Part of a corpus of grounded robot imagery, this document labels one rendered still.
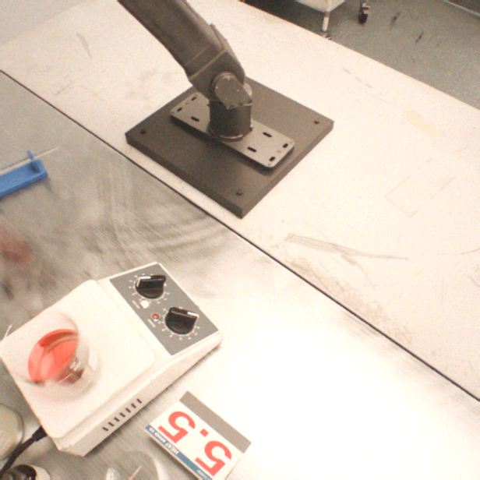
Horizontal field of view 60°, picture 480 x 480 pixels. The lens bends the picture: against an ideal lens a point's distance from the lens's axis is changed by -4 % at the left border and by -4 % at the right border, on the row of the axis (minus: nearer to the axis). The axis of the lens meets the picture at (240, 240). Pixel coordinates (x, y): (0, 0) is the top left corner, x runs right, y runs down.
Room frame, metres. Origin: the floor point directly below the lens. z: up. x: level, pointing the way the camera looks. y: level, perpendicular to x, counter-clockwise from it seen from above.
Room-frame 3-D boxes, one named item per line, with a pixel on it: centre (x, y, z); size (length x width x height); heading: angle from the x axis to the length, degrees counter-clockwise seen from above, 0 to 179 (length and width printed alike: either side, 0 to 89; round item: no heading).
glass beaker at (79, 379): (0.11, 0.16, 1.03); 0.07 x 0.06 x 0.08; 138
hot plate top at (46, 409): (0.13, 0.16, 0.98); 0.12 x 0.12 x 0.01; 43
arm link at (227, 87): (0.50, 0.02, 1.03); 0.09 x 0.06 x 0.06; 19
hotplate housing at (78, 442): (0.14, 0.14, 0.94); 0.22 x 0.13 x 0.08; 133
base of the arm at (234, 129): (0.50, 0.02, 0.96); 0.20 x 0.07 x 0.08; 54
